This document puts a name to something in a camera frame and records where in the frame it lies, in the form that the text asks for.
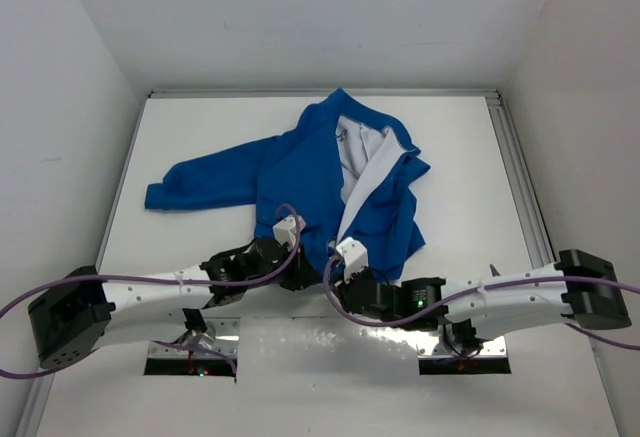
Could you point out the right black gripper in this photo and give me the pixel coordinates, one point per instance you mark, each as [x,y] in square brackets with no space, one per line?
[339,289]

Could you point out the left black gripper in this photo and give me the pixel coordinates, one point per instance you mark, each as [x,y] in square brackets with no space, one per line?
[302,271]

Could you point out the blue zip jacket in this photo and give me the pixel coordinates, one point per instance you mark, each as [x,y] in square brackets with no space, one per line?
[345,168]

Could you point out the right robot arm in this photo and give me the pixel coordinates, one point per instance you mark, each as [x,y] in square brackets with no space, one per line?
[579,290]

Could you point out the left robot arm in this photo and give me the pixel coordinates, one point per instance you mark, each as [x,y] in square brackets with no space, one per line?
[86,311]

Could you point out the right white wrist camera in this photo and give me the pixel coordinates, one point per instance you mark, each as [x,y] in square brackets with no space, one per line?
[353,255]

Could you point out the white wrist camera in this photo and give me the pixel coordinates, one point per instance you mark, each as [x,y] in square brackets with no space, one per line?
[286,231]
[353,255]

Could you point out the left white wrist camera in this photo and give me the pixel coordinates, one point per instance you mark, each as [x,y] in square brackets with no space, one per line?
[286,231]

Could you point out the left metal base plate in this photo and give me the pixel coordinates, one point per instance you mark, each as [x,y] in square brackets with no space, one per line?
[218,338]

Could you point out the metal base plate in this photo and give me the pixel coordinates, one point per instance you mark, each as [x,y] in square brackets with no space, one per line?
[218,338]
[432,345]

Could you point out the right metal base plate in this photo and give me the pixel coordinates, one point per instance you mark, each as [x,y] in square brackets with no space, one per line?
[432,345]

